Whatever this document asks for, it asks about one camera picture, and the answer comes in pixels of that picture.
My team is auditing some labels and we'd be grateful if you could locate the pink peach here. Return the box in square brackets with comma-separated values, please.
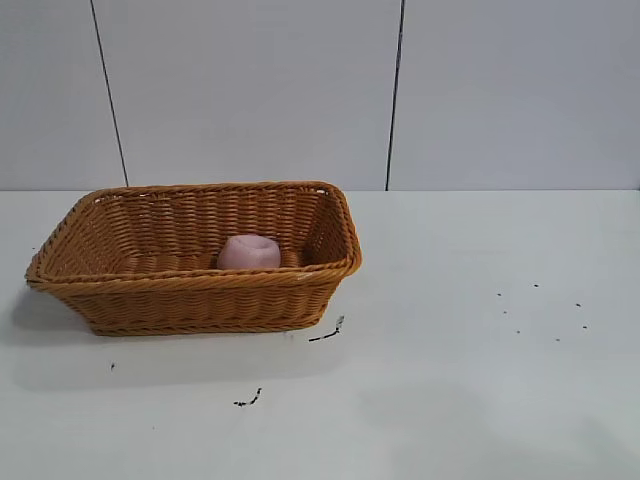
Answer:
[216, 234, 282, 271]

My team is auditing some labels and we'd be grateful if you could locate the brown wicker basket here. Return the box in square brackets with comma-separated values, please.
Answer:
[24, 180, 364, 337]

